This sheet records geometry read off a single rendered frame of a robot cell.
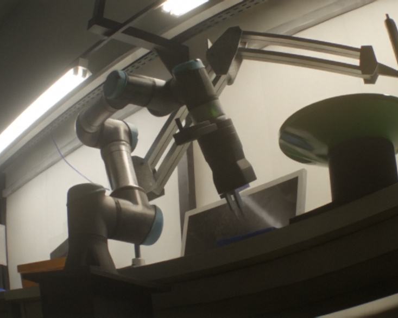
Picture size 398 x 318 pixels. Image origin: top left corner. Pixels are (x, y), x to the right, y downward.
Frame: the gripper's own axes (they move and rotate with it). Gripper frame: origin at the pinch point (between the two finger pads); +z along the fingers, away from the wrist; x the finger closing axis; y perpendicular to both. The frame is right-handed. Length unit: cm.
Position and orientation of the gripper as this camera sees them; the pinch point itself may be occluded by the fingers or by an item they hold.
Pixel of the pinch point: (242, 222)
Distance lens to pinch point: 124.8
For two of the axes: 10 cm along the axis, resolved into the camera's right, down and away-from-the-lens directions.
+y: 6.1, -2.5, 7.5
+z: 3.8, 9.2, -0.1
